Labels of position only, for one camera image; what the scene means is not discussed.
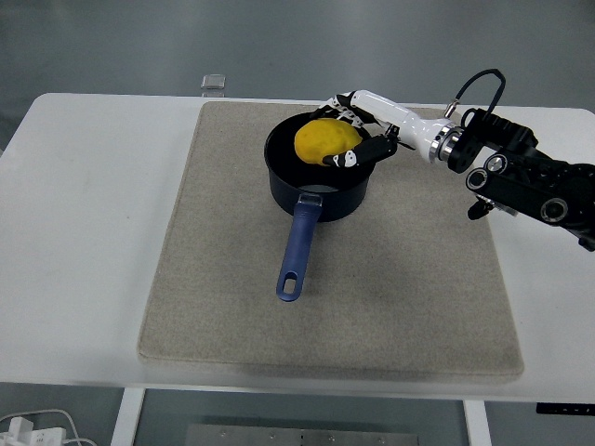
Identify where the white and black hand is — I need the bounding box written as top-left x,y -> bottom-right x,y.
310,88 -> 455,169

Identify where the yellow potato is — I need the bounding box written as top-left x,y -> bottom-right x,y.
294,117 -> 364,167

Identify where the small clear square block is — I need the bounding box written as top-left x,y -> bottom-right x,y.
201,73 -> 228,98

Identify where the beige fabric mat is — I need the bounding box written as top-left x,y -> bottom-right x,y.
136,100 -> 525,383

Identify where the white table leg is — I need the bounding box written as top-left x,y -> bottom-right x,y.
462,399 -> 492,446
110,387 -> 147,446

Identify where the black table control panel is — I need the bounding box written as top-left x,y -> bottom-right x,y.
535,401 -> 588,415

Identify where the white power strip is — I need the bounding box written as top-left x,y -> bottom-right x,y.
0,416 -> 66,446

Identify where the blue pot with handle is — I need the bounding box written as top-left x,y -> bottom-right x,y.
263,111 -> 378,304

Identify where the white cable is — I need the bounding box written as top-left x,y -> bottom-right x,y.
0,408 -> 97,446

